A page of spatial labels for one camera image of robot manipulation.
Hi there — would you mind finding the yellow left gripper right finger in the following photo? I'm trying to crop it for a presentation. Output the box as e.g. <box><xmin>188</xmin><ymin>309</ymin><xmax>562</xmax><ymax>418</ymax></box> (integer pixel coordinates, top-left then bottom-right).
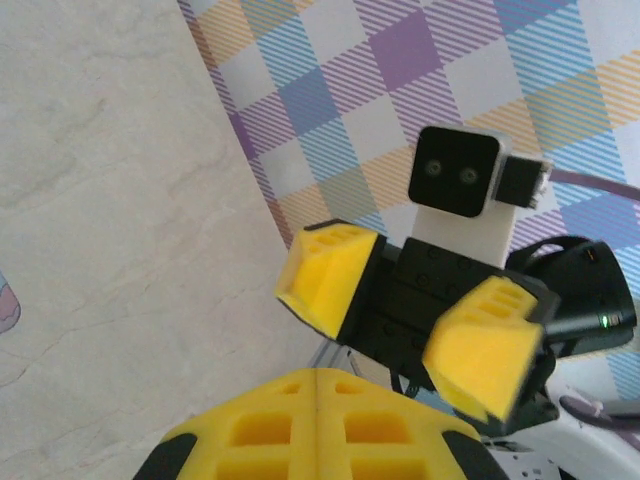
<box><xmin>316</xmin><ymin>368</ymin><xmax>510</xmax><ymax>480</ymax></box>

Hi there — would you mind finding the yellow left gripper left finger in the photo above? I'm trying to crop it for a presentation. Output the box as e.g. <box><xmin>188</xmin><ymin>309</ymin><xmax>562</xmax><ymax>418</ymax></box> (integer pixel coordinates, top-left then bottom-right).
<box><xmin>133</xmin><ymin>368</ymin><xmax>319</xmax><ymax>480</ymax></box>

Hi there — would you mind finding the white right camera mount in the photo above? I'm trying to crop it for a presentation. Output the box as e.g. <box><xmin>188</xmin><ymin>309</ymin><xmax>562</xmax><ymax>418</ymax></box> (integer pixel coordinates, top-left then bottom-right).
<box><xmin>410</xmin><ymin>202</ymin><xmax>516</xmax><ymax>265</ymax></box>

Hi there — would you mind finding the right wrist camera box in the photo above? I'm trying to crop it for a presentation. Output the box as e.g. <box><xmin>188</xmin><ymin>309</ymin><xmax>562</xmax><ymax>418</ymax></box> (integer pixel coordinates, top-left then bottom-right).
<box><xmin>407</xmin><ymin>124</ymin><xmax>514</xmax><ymax>220</ymax></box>

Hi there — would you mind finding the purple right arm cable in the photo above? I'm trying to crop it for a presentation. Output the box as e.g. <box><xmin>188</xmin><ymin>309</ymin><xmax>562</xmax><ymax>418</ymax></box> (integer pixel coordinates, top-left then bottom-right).
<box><xmin>494</xmin><ymin>155</ymin><xmax>640</xmax><ymax>210</ymax></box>

